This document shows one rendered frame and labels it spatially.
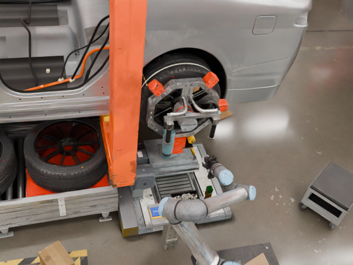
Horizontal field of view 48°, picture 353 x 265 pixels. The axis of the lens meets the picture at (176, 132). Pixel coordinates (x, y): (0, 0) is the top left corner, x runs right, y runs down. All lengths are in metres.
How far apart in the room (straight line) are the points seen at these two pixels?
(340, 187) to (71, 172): 2.18
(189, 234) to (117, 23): 1.22
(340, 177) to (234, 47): 1.50
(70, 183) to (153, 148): 0.87
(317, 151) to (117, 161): 2.36
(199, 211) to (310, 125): 2.69
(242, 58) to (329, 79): 2.57
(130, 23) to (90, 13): 1.77
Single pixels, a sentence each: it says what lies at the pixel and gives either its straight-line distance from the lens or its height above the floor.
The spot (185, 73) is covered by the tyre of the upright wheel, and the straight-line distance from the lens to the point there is 2.90.
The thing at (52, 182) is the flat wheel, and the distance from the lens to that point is 3.13.
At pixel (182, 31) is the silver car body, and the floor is 1.45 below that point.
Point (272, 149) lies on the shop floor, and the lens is 4.20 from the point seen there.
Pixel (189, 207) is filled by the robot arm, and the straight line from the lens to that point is 2.17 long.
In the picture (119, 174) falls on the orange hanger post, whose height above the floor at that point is 0.66.
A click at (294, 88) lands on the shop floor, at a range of 5.14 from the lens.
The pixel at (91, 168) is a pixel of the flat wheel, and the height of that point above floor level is 0.50.
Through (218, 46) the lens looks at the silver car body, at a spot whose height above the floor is 1.32.
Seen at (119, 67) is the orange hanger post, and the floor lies 1.55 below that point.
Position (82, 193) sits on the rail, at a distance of 3.05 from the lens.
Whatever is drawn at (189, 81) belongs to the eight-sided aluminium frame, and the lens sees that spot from 2.92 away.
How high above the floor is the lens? 2.81
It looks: 43 degrees down
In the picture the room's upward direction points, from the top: 9 degrees clockwise
